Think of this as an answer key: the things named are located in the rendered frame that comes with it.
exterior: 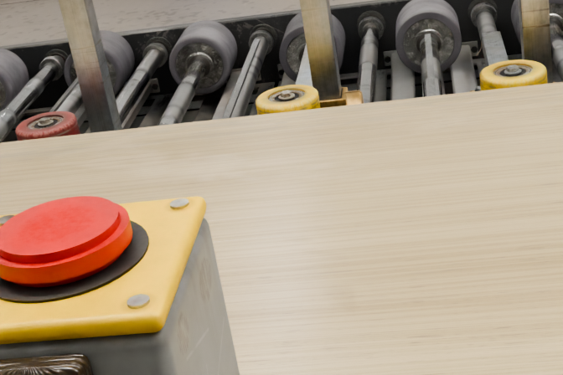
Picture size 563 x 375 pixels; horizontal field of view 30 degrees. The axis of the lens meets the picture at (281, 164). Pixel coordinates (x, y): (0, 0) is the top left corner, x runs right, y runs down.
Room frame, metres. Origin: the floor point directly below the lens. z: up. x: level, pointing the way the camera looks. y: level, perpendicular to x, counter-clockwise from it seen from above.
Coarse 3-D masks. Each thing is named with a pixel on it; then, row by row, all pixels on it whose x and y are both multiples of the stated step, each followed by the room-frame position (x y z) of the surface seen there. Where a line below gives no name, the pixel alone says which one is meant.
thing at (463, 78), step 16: (464, 48) 1.79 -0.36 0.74; (400, 64) 1.76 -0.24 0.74; (464, 64) 1.71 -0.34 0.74; (256, 80) 1.88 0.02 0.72; (288, 80) 1.78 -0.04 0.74; (400, 80) 1.68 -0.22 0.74; (464, 80) 1.63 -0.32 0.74; (144, 96) 1.85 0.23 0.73; (224, 96) 1.75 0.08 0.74; (400, 96) 1.61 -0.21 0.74; (80, 112) 1.80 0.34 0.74; (224, 112) 1.67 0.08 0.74; (128, 128) 1.72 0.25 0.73
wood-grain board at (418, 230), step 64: (192, 128) 1.20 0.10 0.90; (256, 128) 1.17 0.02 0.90; (320, 128) 1.13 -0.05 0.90; (384, 128) 1.10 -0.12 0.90; (448, 128) 1.07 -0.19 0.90; (512, 128) 1.04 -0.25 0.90; (0, 192) 1.10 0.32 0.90; (64, 192) 1.07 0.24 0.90; (128, 192) 1.04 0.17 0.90; (192, 192) 1.01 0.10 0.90; (256, 192) 0.99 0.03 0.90; (320, 192) 0.96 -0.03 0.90; (384, 192) 0.94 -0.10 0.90; (448, 192) 0.91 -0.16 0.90; (512, 192) 0.89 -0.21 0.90; (256, 256) 0.85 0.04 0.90; (320, 256) 0.83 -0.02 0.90; (384, 256) 0.81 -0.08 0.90; (448, 256) 0.79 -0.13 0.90; (512, 256) 0.77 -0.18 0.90; (256, 320) 0.74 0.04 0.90; (320, 320) 0.72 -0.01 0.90; (384, 320) 0.71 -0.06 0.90; (448, 320) 0.69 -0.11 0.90; (512, 320) 0.68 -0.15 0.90
